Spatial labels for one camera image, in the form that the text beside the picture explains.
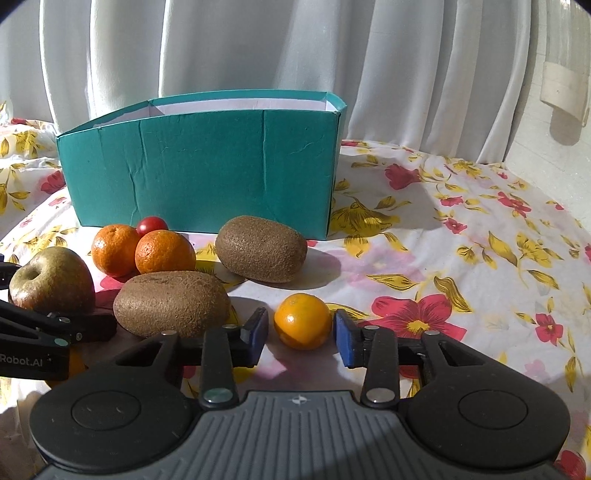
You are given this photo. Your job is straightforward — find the green-red apple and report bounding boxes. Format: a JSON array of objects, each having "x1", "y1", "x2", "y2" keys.
[{"x1": 9, "y1": 247, "x2": 95, "y2": 314}]

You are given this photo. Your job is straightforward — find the brown kiwi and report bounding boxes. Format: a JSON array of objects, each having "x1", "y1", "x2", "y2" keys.
[
  {"x1": 113, "y1": 271, "x2": 230, "y2": 338},
  {"x1": 215, "y1": 215, "x2": 308, "y2": 284}
]

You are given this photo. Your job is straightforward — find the small yellow-orange fruit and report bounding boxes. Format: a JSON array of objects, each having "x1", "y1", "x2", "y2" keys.
[{"x1": 273, "y1": 293, "x2": 332, "y2": 351}]

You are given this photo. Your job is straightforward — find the left mandarin orange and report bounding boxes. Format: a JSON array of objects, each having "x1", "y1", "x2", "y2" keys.
[{"x1": 91, "y1": 224, "x2": 140, "y2": 278}]

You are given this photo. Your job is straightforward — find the mandarin orange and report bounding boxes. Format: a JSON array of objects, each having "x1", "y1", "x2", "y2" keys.
[
  {"x1": 135, "y1": 230, "x2": 197, "y2": 274},
  {"x1": 91, "y1": 224, "x2": 140, "y2": 278}
]

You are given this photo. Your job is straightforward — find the right mandarin orange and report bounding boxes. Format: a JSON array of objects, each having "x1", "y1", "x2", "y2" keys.
[{"x1": 135, "y1": 230, "x2": 197, "y2": 274}]

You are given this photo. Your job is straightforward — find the red cherry tomato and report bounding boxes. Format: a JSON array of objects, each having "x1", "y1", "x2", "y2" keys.
[{"x1": 136, "y1": 216, "x2": 168, "y2": 237}]

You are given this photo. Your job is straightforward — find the teal cardboard box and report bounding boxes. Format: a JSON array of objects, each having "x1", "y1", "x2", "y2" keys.
[{"x1": 57, "y1": 89, "x2": 346, "y2": 240}]

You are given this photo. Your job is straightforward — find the white curtain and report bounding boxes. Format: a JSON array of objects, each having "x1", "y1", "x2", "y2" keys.
[{"x1": 0, "y1": 0, "x2": 574, "y2": 165}]

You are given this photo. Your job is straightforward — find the white wall fixture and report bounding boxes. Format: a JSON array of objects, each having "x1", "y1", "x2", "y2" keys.
[{"x1": 540, "y1": 0, "x2": 590, "y2": 126}]

